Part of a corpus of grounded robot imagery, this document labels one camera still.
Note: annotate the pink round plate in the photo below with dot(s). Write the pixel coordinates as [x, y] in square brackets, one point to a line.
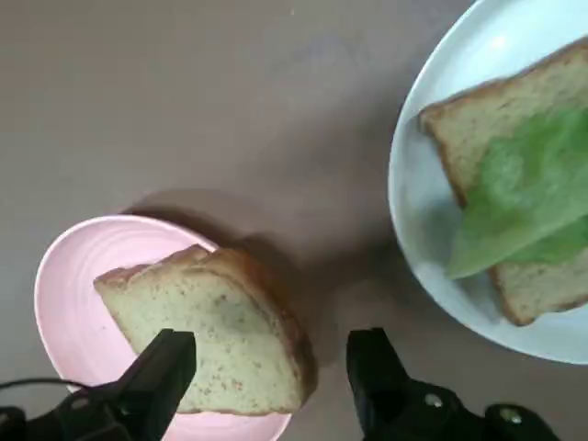
[73, 294]

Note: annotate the brown bread slice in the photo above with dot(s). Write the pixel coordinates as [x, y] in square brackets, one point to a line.
[478, 124]
[229, 321]

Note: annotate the white round plate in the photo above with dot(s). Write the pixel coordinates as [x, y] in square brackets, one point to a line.
[418, 229]

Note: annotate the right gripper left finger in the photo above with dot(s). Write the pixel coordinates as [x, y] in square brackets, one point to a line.
[138, 404]

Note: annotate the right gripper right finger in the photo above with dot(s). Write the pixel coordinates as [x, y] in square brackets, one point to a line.
[386, 404]

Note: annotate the green lettuce leaf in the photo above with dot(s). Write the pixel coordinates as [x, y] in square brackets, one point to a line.
[528, 184]

